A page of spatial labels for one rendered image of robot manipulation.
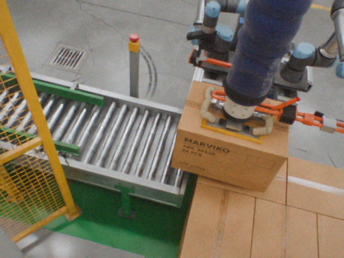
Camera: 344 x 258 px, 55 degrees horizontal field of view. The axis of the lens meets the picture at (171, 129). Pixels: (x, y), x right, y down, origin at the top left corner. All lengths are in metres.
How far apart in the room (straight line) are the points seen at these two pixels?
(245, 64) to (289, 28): 0.24
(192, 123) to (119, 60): 2.09
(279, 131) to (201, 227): 0.73
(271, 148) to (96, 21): 3.04
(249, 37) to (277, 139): 0.65
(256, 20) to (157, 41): 2.72
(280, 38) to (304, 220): 1.29
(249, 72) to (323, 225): 1.21
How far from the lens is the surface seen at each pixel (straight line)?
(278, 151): 1.82
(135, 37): 2.35
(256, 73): 1.53
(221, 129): 1.78
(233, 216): 2.16
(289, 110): 1.83
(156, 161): 2.25
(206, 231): 2.08
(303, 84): 2.30
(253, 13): 1.40
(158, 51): 3.89
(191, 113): 1.84
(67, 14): 4.46
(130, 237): 2.60
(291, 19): 1.38
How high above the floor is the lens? 2.46
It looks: 52 degrees down
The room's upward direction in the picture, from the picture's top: 8 degrees clockwise
